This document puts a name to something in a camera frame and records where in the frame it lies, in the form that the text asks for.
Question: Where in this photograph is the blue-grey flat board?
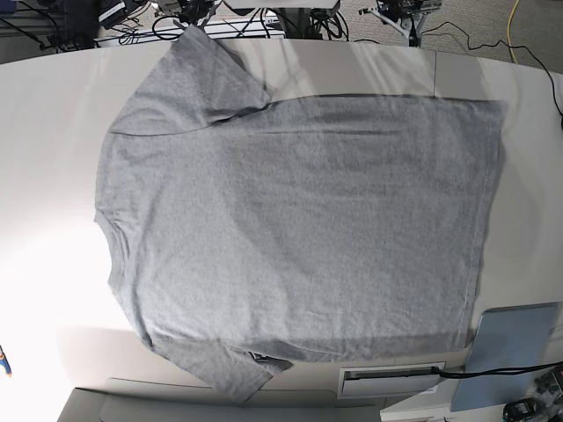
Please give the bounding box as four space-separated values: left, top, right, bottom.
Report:
450 302 559 412

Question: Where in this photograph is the grey T-shirt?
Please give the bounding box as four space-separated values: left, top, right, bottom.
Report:
95 27 505 401

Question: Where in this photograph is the white cable slot tray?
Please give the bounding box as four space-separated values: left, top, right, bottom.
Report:
337 361 445 400

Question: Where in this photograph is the white central stand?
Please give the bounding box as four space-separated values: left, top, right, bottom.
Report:
224 0 339 9

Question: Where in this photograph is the black power cable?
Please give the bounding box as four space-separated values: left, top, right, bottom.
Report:
433 362 563 380

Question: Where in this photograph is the orange blue tool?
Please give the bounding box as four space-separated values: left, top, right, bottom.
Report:
0 347 12 377

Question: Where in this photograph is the yellow cable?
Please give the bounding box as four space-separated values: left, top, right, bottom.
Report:
506 0 522 62

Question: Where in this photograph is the arm base mount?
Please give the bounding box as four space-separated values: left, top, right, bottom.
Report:
361 0 442 47
94 0 150 30

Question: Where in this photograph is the black device bottom right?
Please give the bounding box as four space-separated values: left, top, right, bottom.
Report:
502 398 544 422

